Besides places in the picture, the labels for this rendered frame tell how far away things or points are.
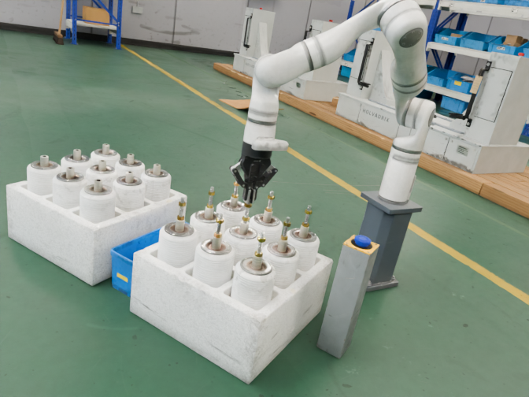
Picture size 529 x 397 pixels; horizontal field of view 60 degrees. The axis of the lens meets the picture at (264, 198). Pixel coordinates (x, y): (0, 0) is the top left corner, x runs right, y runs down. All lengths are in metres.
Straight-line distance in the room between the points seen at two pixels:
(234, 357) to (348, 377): 0.30
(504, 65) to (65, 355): 2.76
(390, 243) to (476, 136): 1.77
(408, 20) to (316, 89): 3.52
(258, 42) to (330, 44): 4.64
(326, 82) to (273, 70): 3.59
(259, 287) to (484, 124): 2.38
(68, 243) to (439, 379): 1.07
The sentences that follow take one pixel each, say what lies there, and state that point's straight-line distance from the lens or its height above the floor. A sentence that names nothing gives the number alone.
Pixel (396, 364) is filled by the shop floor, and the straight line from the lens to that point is 1.34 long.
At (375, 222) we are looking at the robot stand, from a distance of 1.53.
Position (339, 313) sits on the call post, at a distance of 1.21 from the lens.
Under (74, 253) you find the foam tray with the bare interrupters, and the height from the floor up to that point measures 0.08.
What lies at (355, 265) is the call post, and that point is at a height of 0.27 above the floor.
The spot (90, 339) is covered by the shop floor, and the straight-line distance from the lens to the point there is 1.23.
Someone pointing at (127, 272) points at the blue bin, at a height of 0.08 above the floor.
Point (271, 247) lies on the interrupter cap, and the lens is 1.16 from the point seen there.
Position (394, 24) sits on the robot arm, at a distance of 1.10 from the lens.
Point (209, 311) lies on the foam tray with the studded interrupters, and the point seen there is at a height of 0.13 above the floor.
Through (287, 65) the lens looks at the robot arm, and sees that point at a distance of 1.06.
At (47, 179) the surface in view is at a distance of 1.53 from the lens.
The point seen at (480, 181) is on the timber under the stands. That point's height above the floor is 0.08.
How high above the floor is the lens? 0.79
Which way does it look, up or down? 22 degrees down
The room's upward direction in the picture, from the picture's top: 10 degrees clockwise
